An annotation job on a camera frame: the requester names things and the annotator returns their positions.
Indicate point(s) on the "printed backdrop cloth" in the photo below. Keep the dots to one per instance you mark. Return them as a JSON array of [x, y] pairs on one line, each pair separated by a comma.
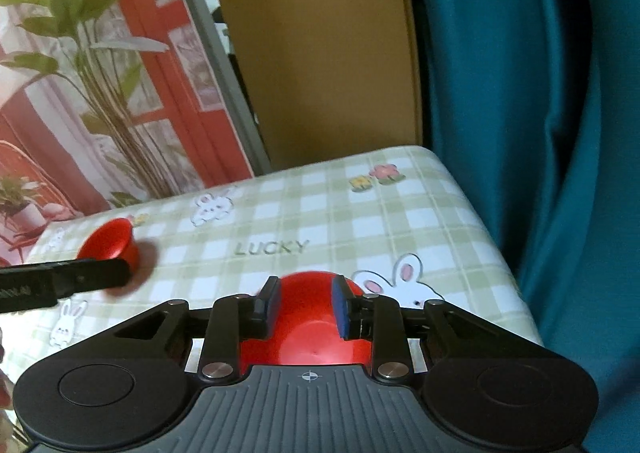
[[75, 83]]

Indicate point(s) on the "brown wooden board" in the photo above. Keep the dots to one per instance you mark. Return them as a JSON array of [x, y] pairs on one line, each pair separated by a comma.
[[325, 58]]

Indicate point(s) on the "red bowl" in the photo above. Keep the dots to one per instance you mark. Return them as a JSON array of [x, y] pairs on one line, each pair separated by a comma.
[[310, 333], [110, 240]]

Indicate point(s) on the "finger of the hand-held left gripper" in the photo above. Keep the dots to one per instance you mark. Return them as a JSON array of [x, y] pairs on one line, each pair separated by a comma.
[[100, 274]]

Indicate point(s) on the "grey metal frame bar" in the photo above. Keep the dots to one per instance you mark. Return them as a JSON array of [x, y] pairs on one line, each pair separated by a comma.
[[220, 83]]

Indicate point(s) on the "checked bunny print tablecloth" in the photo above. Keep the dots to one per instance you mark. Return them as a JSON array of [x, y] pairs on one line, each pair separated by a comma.
[[325, 213]]

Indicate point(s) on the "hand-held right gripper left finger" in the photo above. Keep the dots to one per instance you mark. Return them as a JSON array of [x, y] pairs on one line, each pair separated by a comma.
[[273, 308]]

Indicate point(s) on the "teal curtain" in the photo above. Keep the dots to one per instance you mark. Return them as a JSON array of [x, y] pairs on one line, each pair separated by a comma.
[[525, 83]]

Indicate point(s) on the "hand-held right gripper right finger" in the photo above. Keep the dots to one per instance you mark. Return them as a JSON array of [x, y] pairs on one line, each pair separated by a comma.
[[341, 308]]

